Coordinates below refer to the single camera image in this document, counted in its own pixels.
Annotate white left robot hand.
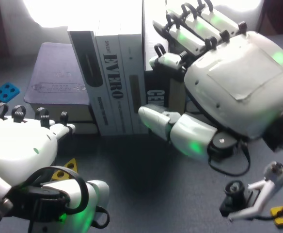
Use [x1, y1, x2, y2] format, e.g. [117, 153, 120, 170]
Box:
[0, 103, 110, 233]

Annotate black cable loop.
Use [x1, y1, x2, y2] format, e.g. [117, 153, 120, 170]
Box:
[208, 142, 252, 177]

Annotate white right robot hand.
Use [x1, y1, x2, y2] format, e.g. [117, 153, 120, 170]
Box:
[138, 0, 283, 163]

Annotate grey table cloth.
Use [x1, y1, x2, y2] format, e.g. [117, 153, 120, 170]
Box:
[0, 31, 283, 233]

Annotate white SWEAT EVERO book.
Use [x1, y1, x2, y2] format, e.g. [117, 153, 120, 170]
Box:
[94, 0, 134, 136]

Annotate cream book with Chinese title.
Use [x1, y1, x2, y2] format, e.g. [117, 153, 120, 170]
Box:
[168, 72, 188, 116]

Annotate white backdrop sheet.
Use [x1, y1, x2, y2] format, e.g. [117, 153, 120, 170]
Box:
[0, 0, 265, 59]

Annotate yellow triangle block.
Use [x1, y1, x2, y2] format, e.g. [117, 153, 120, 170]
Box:
[51, 158, 79, 181]

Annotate blue four-hole block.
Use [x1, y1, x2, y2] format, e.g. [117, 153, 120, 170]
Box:
[0, 82, 21, 105]

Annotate white book with brown label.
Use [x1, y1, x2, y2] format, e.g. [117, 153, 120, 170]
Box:
[118, 0, 149, 134]

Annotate purple leather-look book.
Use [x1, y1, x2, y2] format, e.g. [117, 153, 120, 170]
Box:
[23, 42, 95, 122]

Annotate white book with black shape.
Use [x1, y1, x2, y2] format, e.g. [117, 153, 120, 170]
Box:
[67, 9, 106, 136]

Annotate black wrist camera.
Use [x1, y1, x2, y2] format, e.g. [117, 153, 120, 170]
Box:
[219, 180, 255, 217]

